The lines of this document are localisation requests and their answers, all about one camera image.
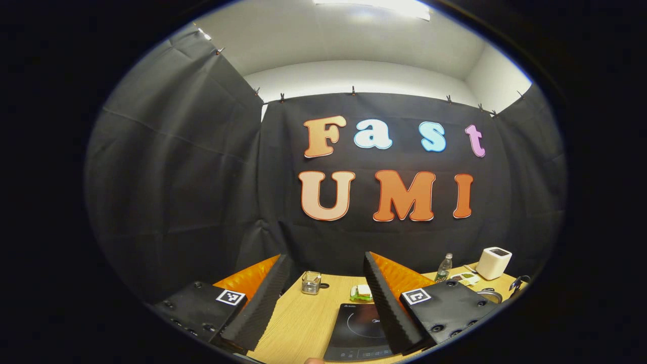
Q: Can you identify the black induction cooktop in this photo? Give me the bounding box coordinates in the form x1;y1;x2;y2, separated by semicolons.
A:
323;303;395;362

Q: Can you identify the clear plastic water bottle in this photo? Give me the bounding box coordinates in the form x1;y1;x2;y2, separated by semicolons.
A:
435;253;453;283

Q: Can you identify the ceiling light panel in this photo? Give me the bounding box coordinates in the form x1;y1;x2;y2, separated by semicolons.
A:
313;0;431;21

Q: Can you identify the steel pot with black handles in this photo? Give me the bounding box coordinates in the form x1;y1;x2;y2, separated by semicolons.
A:
475;276;531;305

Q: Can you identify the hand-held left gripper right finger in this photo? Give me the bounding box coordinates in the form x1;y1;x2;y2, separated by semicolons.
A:
363;251;501;355

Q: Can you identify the wire utensil holder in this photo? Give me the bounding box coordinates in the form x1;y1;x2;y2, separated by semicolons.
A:
302;271;322;295

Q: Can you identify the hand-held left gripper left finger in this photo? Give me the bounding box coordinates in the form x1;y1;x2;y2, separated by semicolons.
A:
152;254;294;354

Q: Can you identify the white toaster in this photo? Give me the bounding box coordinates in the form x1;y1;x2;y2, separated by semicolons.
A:
475;247;513;281

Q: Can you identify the black backdrop cloth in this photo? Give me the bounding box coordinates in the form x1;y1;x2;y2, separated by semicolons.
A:
85;23;568;304

